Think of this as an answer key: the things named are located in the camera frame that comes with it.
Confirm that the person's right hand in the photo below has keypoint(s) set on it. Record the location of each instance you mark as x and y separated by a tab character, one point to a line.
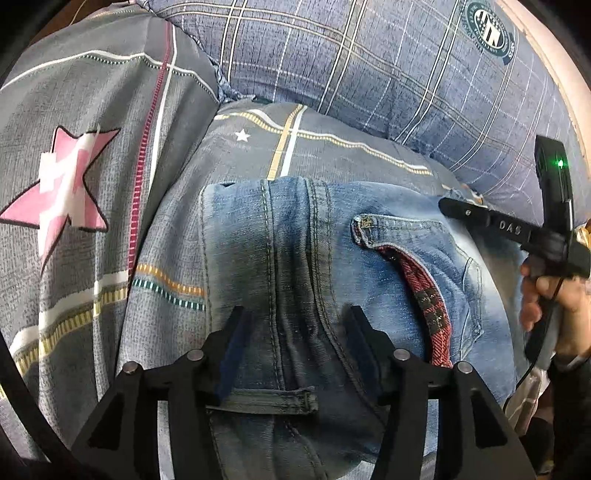
575	314

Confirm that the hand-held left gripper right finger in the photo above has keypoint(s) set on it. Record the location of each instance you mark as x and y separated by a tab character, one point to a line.
364	353

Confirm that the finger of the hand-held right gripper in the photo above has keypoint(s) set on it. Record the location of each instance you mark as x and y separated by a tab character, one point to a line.
466	211

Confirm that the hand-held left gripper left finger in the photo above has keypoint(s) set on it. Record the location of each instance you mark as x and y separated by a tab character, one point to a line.
232	360

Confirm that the blue plaid pillow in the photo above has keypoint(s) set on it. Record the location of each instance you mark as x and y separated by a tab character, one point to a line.
369	69

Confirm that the grey star print bedding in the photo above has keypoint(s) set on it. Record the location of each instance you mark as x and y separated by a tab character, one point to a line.
92	92

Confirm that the person's right forearm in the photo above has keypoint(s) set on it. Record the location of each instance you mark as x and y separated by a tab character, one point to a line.
572	401

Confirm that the blue denim pants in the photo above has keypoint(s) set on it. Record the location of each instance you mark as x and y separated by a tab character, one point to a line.
295	258

